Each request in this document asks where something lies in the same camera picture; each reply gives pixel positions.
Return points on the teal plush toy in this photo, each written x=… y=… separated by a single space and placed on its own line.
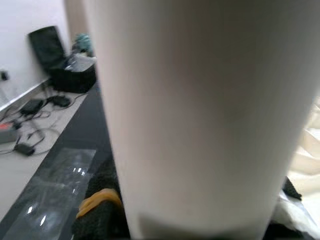
x=83 y=42

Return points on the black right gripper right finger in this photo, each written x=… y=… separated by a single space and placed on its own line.
x=282 y=230

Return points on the white plastic table leg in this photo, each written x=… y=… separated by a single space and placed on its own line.
x=200 y=100

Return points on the black power adapter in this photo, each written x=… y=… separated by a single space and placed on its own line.
x=25 y=149

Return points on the yellow rubber band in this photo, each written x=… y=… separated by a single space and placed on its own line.
x=100 y=196

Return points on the white plastic table top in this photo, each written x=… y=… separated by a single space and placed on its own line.
x=307 y=155

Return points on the clear tape patch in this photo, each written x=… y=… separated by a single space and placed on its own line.
x=50 y=195

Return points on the white plastic bag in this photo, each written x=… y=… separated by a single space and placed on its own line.
x=80 y=62

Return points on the black plug-in charger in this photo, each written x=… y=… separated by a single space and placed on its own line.
x=3 y=75

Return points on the grey box red label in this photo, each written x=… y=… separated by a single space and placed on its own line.
x=6 y=133

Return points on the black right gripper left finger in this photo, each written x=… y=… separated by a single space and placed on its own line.
x=100 y=225

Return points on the black open bag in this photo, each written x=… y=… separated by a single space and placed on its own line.
x=47 y=47

